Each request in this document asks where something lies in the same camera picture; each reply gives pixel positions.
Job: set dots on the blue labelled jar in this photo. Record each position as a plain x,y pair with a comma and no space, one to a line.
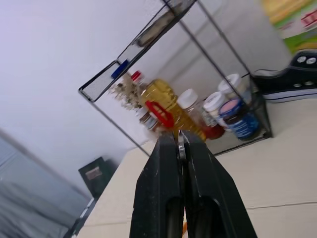
239,117

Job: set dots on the black canvas sneaker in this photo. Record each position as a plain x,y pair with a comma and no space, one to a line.
289,79

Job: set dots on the spice bottle red cap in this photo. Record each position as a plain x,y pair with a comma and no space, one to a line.
142,104

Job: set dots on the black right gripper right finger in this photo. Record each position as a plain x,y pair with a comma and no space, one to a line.
213,188

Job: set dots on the green yellow printed box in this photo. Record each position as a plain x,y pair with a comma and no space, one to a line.
292,22

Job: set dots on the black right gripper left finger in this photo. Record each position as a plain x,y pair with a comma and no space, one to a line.
156,186

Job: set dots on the white lidded jar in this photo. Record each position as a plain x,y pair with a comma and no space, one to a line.
234,86
212,109

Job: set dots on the blue marker pen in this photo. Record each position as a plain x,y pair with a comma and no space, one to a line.
120,69

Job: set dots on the red sauce bottle white cap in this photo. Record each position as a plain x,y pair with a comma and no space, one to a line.
198,114

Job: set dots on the dark green box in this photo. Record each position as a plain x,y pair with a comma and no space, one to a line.
96,176

